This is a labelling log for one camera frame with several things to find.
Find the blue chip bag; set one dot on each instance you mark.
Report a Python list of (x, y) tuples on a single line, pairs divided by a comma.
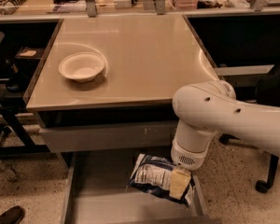
[(152, 175)]

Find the white paper bowl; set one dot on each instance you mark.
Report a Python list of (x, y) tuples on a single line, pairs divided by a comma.
[(82, 67)]

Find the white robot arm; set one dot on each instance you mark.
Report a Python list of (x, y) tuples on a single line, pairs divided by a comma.
[(207, 108)]

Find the black chair at left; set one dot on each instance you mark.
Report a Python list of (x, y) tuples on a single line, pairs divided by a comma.
[(9, 115)]

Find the clear plastic bottle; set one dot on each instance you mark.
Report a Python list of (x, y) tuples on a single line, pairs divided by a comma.
[(8, 172)]

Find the open middle drawer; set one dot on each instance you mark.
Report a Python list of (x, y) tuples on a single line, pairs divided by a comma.
[(97, 193)]

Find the black office chair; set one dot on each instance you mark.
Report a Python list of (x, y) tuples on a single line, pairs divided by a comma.
[(267, 133)]

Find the black shoe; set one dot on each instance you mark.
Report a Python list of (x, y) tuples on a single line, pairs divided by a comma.
[(13, 215)]

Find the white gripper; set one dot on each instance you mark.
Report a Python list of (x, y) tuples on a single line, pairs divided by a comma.
[(186, 157)]

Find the closed top drawer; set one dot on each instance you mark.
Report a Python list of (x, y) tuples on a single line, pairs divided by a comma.
[(109, 136)]

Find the grey drawer cabinet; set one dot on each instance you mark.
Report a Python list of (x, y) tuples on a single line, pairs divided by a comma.
[(147, 59)]

